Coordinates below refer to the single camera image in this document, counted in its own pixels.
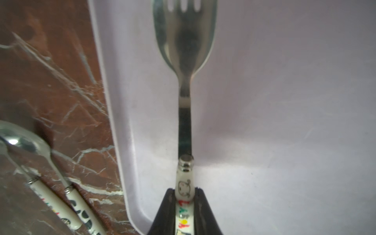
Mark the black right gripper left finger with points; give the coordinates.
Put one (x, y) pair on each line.
(164, 222)

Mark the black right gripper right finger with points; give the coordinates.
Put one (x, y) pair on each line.
(204, 219)

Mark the white cartoon handle spoon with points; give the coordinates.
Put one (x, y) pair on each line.
(55, 203)

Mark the cow pattern handle spoon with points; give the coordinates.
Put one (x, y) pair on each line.
(30, 142)

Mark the white cartoon handle fork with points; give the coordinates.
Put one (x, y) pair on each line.
(185, 38)

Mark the lilac placemat tray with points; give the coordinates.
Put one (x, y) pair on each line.
(283, 112)

